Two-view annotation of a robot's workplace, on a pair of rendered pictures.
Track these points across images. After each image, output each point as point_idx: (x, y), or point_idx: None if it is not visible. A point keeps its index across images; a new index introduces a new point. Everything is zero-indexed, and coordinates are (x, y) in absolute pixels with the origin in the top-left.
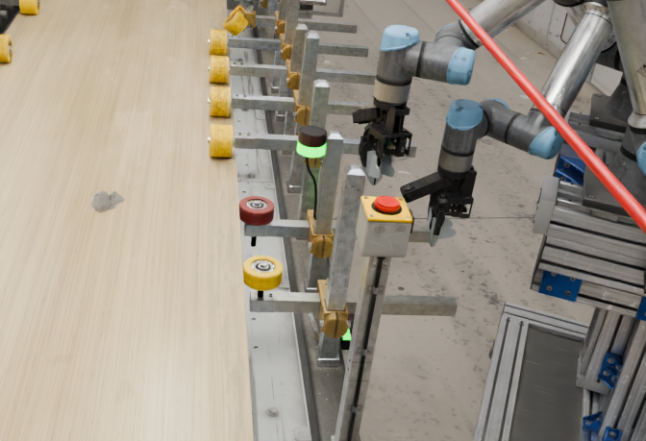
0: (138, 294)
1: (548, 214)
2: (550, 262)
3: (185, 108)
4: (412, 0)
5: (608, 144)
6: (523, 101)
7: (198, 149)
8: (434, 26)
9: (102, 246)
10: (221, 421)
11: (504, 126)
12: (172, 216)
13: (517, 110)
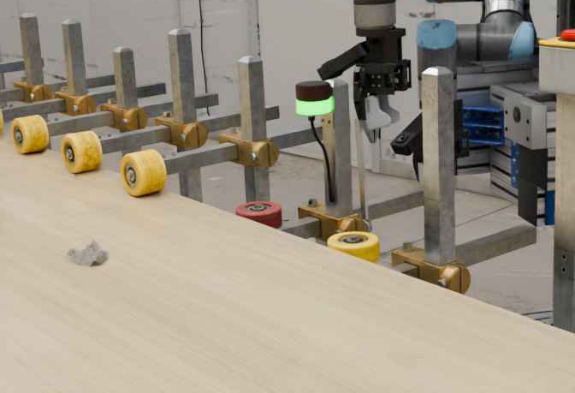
0: (269, 299)
1: (542, 122)
2: (554, 181)
3: (33, 176)
4: (2, 132)
5: (500, 78)
6: (216, 182)
7: (112, 196)
8: (53, 147)
9: (155, 284)
10: (532, 338)
11: (472, 38)
12: (186, 242)
13: (219, 192)
